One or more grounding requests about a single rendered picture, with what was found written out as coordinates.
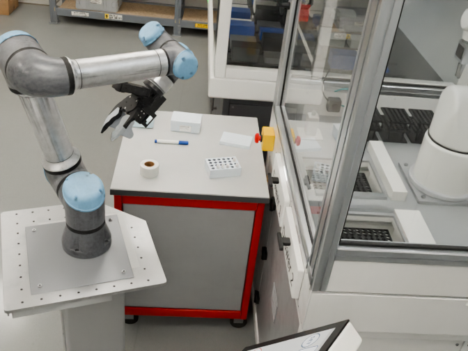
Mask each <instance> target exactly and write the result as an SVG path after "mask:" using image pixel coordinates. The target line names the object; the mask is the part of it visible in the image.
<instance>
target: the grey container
mask: <svg viewBox="0 0 468 351"><path fill-rule="evenodd" d="M121 5H122V0H76V8H77V9H82V10H95V11H102V12H110V13H116V12H118V10H119V8H120V6H121Z"/></svg>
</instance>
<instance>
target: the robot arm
mask: <svg viewBox="0 0 468 351"><path fill-rule="evenodd" d="M139 39H140V41H141V42H142V43H143V46H144V47H146V48H147V49H148V50H146V51H140V52H130V53H124V54H113V55H107V56H96V57H90V58H80V59H75V60H71V59H69V58H68V57H67V56H63V57H52V56H48V55H47V54H46V52H45V51H44V50H43V48H42V47H41V46H40V45H39V43H38V41H37V40H36V39H35V38H34V37H33V36H31V35H30V34H29V33H27V32H24V31H9V32H7V33H5V34H3V35H1V36H0V69H1V71H2V74H3V76H4V79H5V80H6V83H7V85H8V87H9V90H10V92H11V93H13V94H16V95H18V96H19V98H20V101H21V103H22V106H23V107H24V110H25V112H26V115H27V117H28V119H29V122H30V124H31V126H32V129H33V131H34V134H35V136H36V138H37V140H38V143H39V145H40V148H41V150H42V153H43V155H44V157H43V158H42V166H43V170H44V174H45V177H46V179H47V181H48V182H49V184H50V185H51V186H52V188H53V189H54V191H55V192H56V195H57V196H58V198H59V200H60V201H61V203H62V204H63V207H64V210H65V222H66V225H65V228H64V231H63V234H62V237H61V243H62V247H63V250H64V252H66V253H67V254H68V255H69V256H72V257H74V258H79V259H90V258H96V257H98V256H101V255H102V254H104V253H105V252H106V251H107V250H108V249H109V247H110V246H111V231H110V230H109V227H108V226H107V223H106V221H105V204H104V199H105V190H104V185H103V182H102V181H101V179H100V178H99V177H98V176H96V175H95V174H90V172H88V171H87V169H86V167H85V165H84V162H83V159H82V157H81V154H80V151H79V150H78V149H77V148H75V147H74V146H72V144H71V142H70V139H69V136H68V133H67V131H66V129H65V125H64V124H63V120H62V118H61V115H60V112H59V109H58V107H57V105H56V101H55V99H54V98H55V97H62V96H67V95H74V94H75V92H76V91H77V90H80V89H85V88H93V87H98V86H106V85H111V84H112V88H115V90H116V91H118V92H121V93H124V92H126V93H131V95H128V96H127V97H126V98H124V99H123V100H122V101H121V102H119V103H118V104H117V105H116V106H115V107H114V108H113V109H112V110H111V112H110V113H109V115H108V117H107V119H106V120H105V122H104V124H103V126H102V129H101V131H100V132H101V133H103V132H104V131H105V130H106V129H107V128H108V127H112V128H114V129H115V130H114V131H113V132H112V133H111V141H114V140H115V139H117V138H118V137H119V136H120V135H121V136H124V137H126V138H128V139H131V138H132V137H133V136H134V133H133V131H132V126H133V125H134V121H136V122H137V123H138V124H142V125H143V126H144V127H145V128H147V127H148V126H149V124H150V123H151V122H152V121H153V119H154V118H155V117H156V116H157V115H156V114H155V112H156V111H157V110H158V109H159V108H160V107H161V105H162V104H163V103H164V102H165V101H166V98H165V97H164V96H163V95H164V94H166V93H167V91H168V90H169V89H170V88H171V87H172V85H174V83H175V82H176V81H177V80H178V79H189V78H191V77H193V76H194V74H195V73H196V71H197V69H198V61H197V59H196V57H195V56H194V54H193V52H192V51H191V50H190V49H189V48H188V47H187V46H186V45H184V44H183V43H181V42H178V41H177V40H175V39H174V38H173V37H171V36H170V35H169V34H168V33H167V32H166V31H165V29H164V27H163V26H162V25H161V24H160V23H159V22H155V21H153V22H149V23H147V24H145V25H144V26H143V27H142V28H141V30H140V32H139ZM142 79H145V81H144V82H143V83H144V84H145V85H146V86H142V85H138V84H133V83H129V81H137V80H142ZM125 112H126V114H127V115H126V114H125ZM149 116H151V117H152V120H151V121H150V122H149V123H148V124H146V123H147V118H148V117H149Z"/></svg>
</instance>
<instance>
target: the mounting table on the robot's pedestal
mask: <svg viewBox="0 0 468 351"><path fill-rule="evenodd" d="M117 212H122V211H120V210H117V209H115V208H112V207H110V206H108V205H105V214H111V213H117ZM123 214H124V216H125V220H126V223H127V227H128V229H129V232H130V236H131V238H132V243H133V245H134V250H135V252H136V256H137V259H138V262H139V266H140V267H135V268H132V272H133V275H134V277H133V278H128V279H121V280H117V281H109V282H105V283H97V284H93V285H89V286H81V287H77V288H69V289H65V290H57V291H53V292H46V293H41V294H37V295H31V288H30V281H29V264H28V256H27V247H26V232H25V227H27V226H37V225H38V223H43V222H48V221H58V220H64V219H65V210H64V207H63V205H53V206H47V207H41V208H31V209H25V210H14V211H7V212H2V213H1V247H2V271H3V309H4V313H7V314H8V316H9V313H12V317H13V318H20V317H24V316H28V315H35V314H39V313H46V312H51V311H58V310H62V309H69V308H73V307H78V306H85V305H89V304H96V303H100V302H108V301H111V300H112V295H117V294H121V293H128V292H132V291H137V290H144V289H149V288H156V287H160V286H165V285H166V277H165V275H164V271H163V269H162V266H161V263H160V261H159V258H158V255H157V252H156V249H155V245H154V244H153V240H152V238H151V235H150V231H149V230H148V226H147V223H146V221H145V220H143V219H140V218H138V217H135V216H132V215H130V214H128V213H125V212H123Z"/></svg>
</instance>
